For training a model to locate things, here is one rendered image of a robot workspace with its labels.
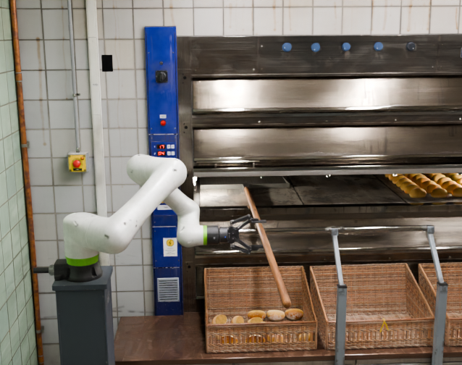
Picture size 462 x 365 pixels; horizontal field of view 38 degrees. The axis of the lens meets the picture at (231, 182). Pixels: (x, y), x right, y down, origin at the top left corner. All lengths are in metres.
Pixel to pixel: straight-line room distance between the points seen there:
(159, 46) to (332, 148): 1.06
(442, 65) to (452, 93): 0.16
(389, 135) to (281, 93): 0.63
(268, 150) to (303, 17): 0.71
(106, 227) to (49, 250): 1.35
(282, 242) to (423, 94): 1.10
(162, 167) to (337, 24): 1.35
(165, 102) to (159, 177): 0.91
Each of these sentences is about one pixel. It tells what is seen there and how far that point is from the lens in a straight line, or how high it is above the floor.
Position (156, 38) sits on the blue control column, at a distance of 3.48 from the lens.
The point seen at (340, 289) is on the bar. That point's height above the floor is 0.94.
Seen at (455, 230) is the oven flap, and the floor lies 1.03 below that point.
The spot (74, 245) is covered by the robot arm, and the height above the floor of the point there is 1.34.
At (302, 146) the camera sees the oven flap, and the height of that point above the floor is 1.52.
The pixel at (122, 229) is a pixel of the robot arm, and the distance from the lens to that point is 2.47.
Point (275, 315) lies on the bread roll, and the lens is 3.65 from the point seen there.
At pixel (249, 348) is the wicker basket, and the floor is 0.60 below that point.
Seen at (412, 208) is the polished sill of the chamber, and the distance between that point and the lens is 3.80.
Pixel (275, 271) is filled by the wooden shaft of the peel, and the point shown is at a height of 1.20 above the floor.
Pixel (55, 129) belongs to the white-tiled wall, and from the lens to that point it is 3.62.
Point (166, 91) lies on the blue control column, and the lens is 3.49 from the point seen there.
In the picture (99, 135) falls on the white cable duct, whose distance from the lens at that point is 3.56.
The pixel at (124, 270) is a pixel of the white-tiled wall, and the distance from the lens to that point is 3.76.
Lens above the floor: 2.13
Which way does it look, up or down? 13 degrees down
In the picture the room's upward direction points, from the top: straight up
